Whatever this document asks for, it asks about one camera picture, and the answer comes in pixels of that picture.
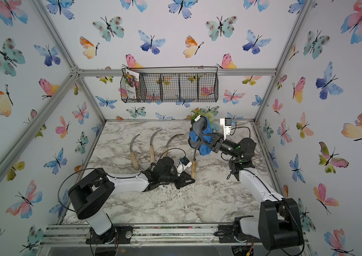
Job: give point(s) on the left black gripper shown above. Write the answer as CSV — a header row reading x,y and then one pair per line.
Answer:
x,y
182,179

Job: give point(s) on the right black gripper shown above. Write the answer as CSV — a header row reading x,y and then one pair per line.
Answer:
x,y
219,144

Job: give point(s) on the blue grey rag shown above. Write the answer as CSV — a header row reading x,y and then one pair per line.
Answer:
x,y
200,136

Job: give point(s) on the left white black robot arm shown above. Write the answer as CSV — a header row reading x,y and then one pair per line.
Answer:
x,y
89,195

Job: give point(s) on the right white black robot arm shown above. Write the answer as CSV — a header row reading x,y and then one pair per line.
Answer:
x,y
278,224

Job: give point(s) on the white pot with plant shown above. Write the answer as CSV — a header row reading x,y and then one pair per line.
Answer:
x,y
201,112

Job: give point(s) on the seed packet in basket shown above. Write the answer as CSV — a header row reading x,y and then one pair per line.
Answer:
x,y
131,80

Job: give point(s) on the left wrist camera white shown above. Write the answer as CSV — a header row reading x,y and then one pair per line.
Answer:
x,y
184,164

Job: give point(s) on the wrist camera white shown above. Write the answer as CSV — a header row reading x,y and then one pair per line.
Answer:
x,y
228,126
184,164

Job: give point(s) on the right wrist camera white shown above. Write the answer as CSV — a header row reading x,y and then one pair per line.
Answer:
x,y
228,126

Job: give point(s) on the black wire wall basket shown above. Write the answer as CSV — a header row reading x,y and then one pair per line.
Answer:
x,y
174,84

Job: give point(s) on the aluminium front rail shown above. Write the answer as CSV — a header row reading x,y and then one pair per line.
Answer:
x,y
148,235

